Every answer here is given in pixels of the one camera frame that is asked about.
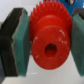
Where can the green padded gripper right finger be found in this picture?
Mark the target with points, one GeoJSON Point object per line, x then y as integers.
{"type": "Point", "coordinates": [77, 38]}

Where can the blue plastic gear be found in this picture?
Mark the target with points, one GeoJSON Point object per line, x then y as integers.
{"type": "Point", "coordinates": [70, 2]}

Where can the red plastic gear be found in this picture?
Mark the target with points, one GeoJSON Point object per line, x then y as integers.
{"type": "Point", "coordinates": [50, 28]}

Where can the green padded gripper left finger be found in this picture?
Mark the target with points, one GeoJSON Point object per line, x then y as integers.
{"type": "Point", "coordinates": [15, 42]}

